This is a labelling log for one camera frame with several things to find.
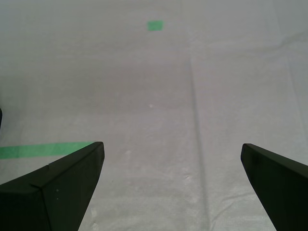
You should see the long green tape strip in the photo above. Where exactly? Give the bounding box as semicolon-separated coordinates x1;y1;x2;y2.
0;141;97;160

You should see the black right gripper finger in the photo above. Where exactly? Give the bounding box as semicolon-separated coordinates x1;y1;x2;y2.
241;143;308;231
0;141;105;231

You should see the small green tape mark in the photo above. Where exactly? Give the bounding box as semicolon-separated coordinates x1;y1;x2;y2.
147;20;165;32

